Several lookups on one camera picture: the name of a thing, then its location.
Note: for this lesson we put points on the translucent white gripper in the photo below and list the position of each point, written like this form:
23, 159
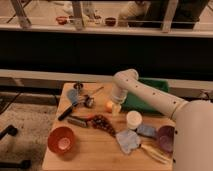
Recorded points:
116, 108

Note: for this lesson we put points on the small orange apple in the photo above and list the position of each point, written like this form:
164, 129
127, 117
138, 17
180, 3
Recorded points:
108, 106

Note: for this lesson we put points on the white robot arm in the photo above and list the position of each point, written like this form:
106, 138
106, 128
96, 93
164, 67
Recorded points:
193, 137

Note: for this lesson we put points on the purple bowl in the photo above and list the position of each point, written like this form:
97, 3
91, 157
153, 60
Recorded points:
165, 138

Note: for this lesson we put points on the orange bowl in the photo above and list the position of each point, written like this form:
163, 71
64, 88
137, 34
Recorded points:
61, 140

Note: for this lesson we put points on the dark background bowl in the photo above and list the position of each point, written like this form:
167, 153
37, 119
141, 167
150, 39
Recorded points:
110, 21

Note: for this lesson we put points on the red background bowl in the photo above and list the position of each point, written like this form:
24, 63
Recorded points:
62, 20

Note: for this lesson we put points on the green plastic tray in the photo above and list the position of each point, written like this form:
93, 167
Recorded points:
132, 102

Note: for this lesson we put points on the white cup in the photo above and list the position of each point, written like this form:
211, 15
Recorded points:
134, 119

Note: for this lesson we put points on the dark red grape bunch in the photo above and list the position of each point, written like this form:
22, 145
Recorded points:
102, 123

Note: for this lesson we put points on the metal measuring cup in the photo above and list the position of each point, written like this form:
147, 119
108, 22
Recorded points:
89, 99

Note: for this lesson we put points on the light blue cloth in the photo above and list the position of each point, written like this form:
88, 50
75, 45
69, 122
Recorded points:
128, 140

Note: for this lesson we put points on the small blue sponge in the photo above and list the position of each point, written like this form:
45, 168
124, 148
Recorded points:
146, 130

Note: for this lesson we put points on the red handled peeler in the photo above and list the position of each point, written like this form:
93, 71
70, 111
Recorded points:
79, 121

